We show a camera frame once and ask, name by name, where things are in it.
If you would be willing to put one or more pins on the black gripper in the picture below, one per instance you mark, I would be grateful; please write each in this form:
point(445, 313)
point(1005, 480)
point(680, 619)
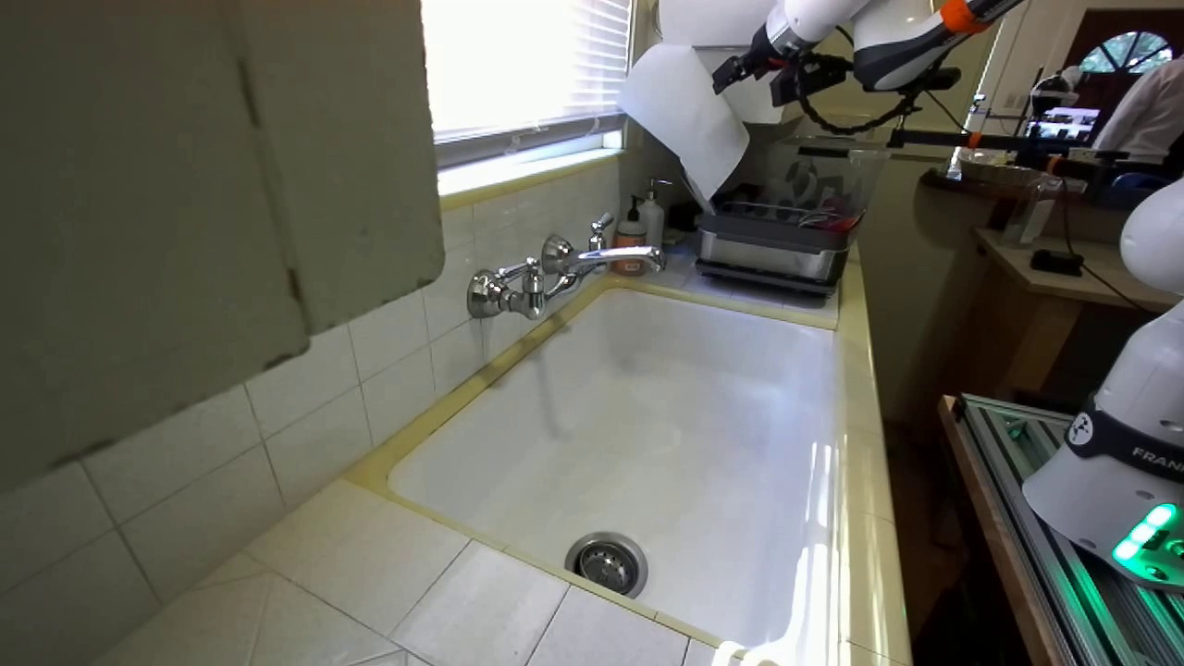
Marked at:
point(785, 60)

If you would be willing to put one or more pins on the white paper towel sheet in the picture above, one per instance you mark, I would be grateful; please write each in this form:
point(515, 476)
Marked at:
point(670, 92)

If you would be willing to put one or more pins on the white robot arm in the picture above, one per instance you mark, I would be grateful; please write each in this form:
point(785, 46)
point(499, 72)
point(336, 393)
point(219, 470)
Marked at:
point(1114, 483)

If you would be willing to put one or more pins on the grey dish drying rack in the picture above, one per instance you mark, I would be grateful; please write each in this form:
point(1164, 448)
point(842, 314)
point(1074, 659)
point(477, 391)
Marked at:
point(785, 229)

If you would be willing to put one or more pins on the soap dispenser bottle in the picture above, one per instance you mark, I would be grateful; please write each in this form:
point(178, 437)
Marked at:
point(628, 236)

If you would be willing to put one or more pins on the window with white blinds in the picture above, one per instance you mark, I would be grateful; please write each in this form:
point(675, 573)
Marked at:
point(524, 85)

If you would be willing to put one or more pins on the small lit monitor screen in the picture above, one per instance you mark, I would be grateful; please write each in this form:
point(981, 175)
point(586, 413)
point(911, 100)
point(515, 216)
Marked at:
point(1066, 122)

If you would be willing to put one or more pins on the wooden side table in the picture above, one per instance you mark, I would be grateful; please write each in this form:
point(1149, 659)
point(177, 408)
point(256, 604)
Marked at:
point(1050, 318)

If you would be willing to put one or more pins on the white porcelain sink basin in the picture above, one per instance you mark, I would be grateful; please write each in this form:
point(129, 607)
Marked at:
point(701, 433)

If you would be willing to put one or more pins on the metal sink drain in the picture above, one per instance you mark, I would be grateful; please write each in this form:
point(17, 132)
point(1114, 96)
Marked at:
point(610, 561)

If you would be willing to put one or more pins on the beige upper cabinet door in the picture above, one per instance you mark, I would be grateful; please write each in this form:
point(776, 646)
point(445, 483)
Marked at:
point(191, 189)

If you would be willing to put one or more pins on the chrome wall faucet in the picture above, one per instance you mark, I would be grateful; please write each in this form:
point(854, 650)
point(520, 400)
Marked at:
point(558, 269)

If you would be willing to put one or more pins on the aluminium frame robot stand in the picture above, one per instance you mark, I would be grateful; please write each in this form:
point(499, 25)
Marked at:
point(1071, 604)

